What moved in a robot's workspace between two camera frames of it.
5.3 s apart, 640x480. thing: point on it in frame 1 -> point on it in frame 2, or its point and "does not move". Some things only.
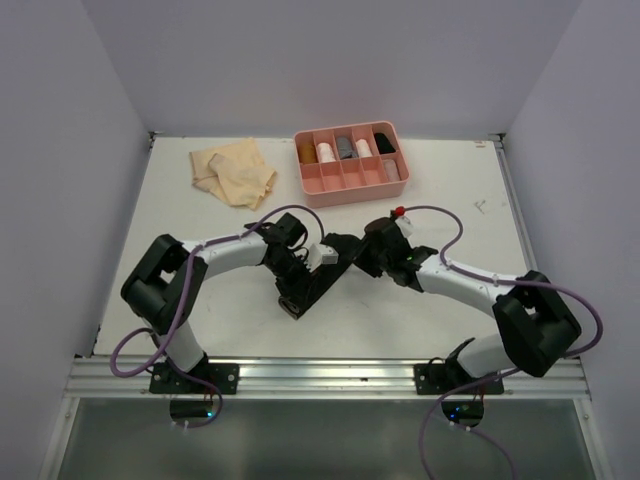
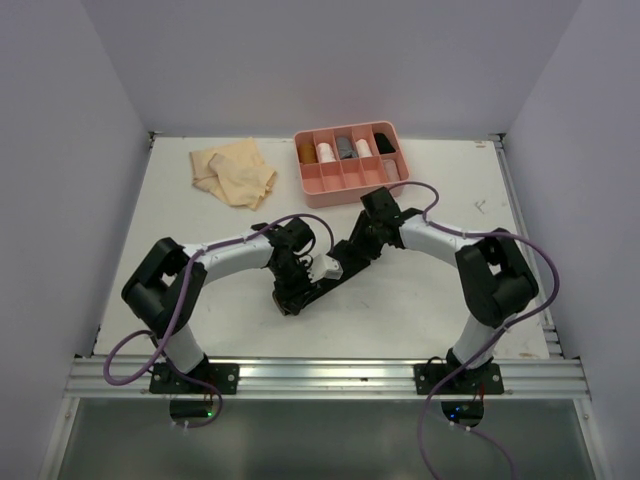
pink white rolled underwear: (363, 148) does not move
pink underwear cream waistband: (391, 170) does not move
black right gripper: (362, 260) -> (358, 238)
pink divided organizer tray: (351, 164) does not move
